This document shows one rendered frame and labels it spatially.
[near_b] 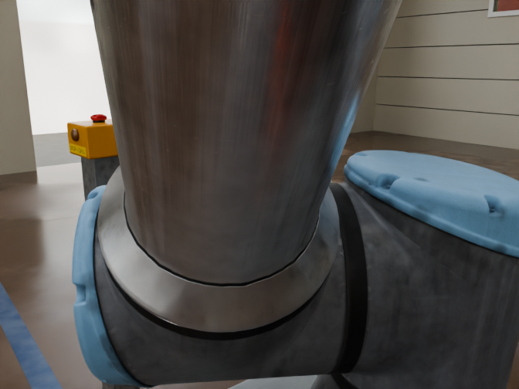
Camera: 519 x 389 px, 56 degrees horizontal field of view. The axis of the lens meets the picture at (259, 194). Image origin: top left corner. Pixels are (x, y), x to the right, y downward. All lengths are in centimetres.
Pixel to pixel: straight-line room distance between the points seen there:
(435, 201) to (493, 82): 799
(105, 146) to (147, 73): 108
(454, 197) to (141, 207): 20
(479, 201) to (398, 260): 6
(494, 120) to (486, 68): 80
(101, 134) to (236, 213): 104
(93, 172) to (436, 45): 792
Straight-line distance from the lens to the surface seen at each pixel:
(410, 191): 34
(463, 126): 857
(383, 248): 35
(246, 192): 19
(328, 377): 47
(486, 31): 843
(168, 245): 25
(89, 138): 123
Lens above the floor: 122
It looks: 15 degrees down
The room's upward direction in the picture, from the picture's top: straight up
